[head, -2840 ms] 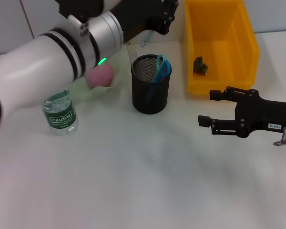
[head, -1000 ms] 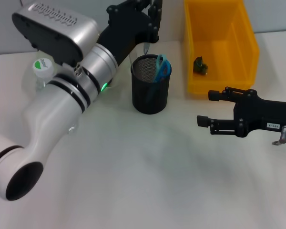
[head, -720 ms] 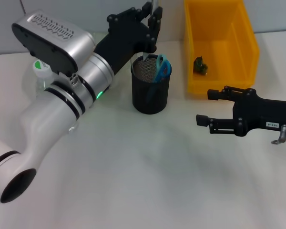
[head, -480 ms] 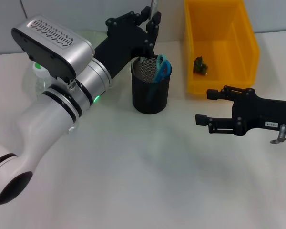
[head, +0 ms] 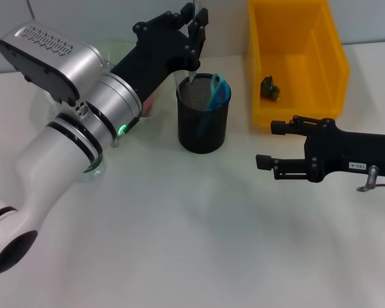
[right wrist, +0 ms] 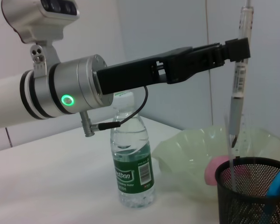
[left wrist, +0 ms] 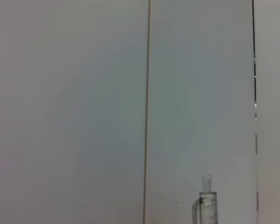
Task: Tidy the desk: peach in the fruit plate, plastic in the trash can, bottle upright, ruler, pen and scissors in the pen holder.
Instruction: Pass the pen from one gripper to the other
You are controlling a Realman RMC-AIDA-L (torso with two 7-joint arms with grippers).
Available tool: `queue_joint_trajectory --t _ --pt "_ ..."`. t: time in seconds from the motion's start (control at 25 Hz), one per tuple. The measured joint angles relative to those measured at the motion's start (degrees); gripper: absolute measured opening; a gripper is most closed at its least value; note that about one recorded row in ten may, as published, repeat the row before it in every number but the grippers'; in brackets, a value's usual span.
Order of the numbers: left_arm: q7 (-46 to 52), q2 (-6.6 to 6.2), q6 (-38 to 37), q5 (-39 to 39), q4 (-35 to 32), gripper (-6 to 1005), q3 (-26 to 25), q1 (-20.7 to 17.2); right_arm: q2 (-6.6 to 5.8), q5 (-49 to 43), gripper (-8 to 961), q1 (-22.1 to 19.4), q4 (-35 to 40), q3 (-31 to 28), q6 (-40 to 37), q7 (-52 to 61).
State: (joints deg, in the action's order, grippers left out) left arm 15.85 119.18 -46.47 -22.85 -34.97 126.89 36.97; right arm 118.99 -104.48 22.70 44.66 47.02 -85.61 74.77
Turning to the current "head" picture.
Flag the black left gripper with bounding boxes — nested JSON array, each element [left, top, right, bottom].
[[110, 1, 210, 104]]

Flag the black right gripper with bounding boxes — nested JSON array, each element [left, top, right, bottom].
[[255, 114, 385, 184]]

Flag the silver ballpoint pen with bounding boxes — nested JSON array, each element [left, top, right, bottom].
[[188, 0, 207, 83]]

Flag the green plastic wrapper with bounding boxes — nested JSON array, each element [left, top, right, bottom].
[[259, 75, 282, 102]]

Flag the blue scissors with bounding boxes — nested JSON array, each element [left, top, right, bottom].
[[197, 73, 232, 137]]

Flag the pink peach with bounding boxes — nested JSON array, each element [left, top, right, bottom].
[[142, 95, 155, 117]]

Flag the clear green-label water bottle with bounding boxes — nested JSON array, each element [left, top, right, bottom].
[[82, 156, 107, 184]]

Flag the translucent green fruit plate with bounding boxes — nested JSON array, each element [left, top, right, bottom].
[[30, 40, 164, 151]]

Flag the black mesh pen holder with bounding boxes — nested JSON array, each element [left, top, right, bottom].
[[175, 73, 232, 155]]

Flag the yellow plastic bin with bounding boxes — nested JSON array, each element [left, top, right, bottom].
[[247, 0, 351, 132]]

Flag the dark left wrist cable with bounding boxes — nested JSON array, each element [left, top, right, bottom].
[[123, 114, 141, 135]]

